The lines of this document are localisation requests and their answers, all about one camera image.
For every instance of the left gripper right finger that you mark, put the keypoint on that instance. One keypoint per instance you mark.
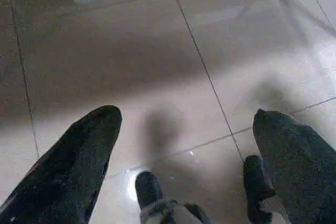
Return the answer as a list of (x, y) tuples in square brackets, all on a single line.
[(302, 166)]

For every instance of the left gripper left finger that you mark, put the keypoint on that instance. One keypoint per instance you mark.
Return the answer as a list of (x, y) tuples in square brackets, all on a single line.
[(68, 174)]

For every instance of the black robot foot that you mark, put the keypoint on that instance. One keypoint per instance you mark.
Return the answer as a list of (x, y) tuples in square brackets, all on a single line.
[(257, 182), (149, 190)]

